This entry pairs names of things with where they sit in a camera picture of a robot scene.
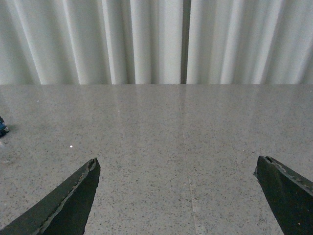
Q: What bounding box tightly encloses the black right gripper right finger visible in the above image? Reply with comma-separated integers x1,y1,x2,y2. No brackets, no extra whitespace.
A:
254,156,313,235

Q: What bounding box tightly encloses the white pleated curtain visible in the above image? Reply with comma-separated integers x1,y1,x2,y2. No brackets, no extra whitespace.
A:
0,0,313,85

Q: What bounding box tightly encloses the green push button switch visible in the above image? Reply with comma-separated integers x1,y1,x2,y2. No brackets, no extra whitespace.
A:
0,117,9,137

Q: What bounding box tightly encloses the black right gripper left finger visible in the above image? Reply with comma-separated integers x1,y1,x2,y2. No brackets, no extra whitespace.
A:
0,159,101,235

